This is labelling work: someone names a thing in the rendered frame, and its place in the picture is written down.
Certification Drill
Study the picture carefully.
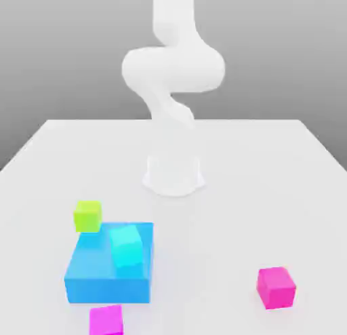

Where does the small cyan cube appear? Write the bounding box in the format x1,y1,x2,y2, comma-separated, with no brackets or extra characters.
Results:
108,224,144,269

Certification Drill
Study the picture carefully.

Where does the small lime green cube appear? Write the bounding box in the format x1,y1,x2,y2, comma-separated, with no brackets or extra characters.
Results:
73,200,103,233

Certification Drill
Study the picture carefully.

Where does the small pink cube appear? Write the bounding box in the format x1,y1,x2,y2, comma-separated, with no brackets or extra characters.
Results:
256,266,297,311

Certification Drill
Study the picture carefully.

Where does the small magenta cube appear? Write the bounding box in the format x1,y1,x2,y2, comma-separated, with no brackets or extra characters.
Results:
89,304,124,335

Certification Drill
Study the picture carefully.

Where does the large blue box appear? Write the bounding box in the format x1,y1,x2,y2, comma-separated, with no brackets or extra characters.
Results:
64,222,155,304

